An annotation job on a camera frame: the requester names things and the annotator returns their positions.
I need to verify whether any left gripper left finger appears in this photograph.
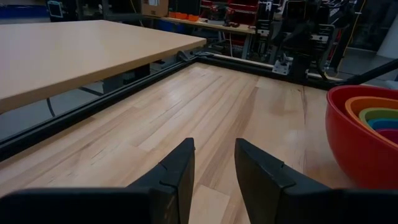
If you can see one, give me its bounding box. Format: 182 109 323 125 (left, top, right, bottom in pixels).
0 137 196 224

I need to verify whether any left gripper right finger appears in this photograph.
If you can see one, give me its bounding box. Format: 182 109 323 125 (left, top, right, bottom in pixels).
234 138 398 224

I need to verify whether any orange plastic bowl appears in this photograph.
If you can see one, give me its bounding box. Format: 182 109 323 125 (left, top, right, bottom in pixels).
345 96 398 147

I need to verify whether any green plastic bowl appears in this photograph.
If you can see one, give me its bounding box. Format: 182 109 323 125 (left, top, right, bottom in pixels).
358 107 398 132

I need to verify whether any teal plastic bowl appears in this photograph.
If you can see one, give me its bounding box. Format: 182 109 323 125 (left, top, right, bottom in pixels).
367 118 398 131

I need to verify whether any magenta plastic bowl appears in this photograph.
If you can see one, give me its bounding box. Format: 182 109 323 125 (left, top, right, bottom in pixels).
375 128 398 145

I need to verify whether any large red plastic bowl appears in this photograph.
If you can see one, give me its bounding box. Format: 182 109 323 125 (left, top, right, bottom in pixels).
325 85 398 190

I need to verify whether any light wood neighbouring table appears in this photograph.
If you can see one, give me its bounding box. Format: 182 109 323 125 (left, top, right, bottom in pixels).
0 19 208 114

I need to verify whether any wooden workbench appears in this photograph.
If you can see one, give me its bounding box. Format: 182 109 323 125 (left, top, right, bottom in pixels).
160 16 257 60

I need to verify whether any red storage shelf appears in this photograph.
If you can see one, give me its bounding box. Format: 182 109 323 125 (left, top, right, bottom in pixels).
228 0 259 26

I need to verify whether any tablet screen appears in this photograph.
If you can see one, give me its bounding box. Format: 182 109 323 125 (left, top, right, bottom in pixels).
46 0 65 19

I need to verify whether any cardboard box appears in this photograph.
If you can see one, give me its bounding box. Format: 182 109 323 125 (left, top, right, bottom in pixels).
141 0 170 18

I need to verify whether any blue storage bin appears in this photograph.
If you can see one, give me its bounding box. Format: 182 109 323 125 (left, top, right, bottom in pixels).
0 4 48 19

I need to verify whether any black table frame rail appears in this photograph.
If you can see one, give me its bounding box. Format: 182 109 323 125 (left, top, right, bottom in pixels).
0 51 343 162

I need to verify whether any black frame strut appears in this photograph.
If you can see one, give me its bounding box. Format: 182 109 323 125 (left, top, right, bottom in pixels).
337 58 398 87

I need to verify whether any yellow cable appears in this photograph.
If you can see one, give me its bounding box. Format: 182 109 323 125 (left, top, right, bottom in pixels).
336 0 365 69

